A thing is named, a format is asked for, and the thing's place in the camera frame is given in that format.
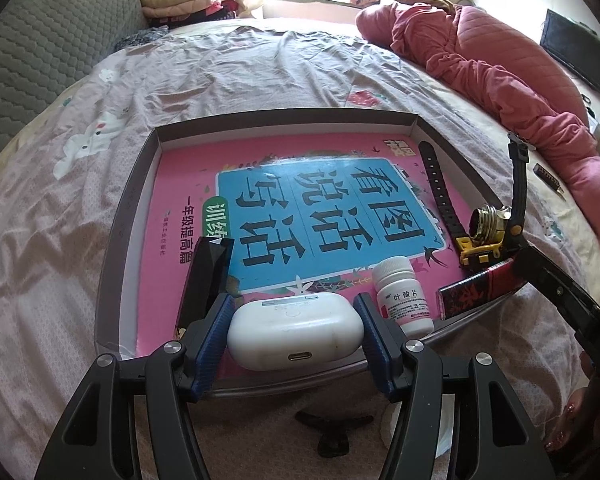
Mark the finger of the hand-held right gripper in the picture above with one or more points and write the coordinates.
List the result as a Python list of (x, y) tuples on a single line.
[(535, 267)]

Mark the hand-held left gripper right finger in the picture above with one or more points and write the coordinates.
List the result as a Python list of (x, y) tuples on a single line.
[(375, 345)]

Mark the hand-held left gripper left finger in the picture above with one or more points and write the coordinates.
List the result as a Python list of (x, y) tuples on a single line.
[(215, 345)]

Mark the white pill bottle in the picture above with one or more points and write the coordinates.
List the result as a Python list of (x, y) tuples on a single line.
[(402, 300)]

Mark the black and yellow wristwatch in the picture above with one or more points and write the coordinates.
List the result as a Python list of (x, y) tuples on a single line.
[(485, 230)]

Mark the red and black lighter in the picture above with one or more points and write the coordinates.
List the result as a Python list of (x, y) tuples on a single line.
[(475, 287)]

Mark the white earbuds case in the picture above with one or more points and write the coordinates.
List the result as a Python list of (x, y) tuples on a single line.
[(295, 330)]

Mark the grey cardboard box tray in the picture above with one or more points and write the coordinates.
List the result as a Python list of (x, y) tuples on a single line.
[(130, 220)]

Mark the person's right hand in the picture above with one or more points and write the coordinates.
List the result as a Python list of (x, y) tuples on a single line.
[(565, 425)]

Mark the small dark key fob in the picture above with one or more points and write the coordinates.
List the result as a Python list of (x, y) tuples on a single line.
[(547, 177)]

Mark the black hair clip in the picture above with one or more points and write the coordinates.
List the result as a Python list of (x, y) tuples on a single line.
[(335, 432)]

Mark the white round lid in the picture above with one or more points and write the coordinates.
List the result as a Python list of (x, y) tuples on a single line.
[(446, 425)]

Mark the pink and blue book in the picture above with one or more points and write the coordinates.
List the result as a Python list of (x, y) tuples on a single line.
[(305, 210)]

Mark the white cabinet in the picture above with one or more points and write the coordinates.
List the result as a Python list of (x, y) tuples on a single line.
[(594, 117)]

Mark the pink printed bed sheet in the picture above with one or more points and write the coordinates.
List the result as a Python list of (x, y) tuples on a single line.
[(55, 260)]

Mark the pink quilt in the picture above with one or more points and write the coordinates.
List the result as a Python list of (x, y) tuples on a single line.
[(505, 60)]

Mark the black flat screen television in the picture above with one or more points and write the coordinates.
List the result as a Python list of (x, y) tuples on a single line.
[(577, 52)]

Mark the dark patterned cloth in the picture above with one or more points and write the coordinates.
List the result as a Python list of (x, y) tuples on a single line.
[(140, 37)]

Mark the stack of folded clothes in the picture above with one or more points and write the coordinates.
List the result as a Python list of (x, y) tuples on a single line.
[(180, 2)]

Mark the grey quilted headboard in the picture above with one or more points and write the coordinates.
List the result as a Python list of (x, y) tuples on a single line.
[(45, 45)]

